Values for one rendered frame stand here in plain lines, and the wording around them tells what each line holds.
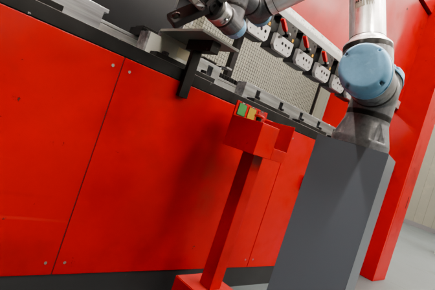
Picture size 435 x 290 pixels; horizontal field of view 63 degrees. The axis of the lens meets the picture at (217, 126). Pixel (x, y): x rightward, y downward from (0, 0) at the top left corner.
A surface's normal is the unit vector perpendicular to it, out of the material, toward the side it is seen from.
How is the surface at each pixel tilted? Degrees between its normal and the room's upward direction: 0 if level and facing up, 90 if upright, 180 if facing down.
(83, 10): 90
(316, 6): 90
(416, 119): 90
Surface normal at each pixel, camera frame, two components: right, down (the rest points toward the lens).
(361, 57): -0.53, -0.06
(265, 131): 0.67, 0.21
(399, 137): -0.69, -0.25
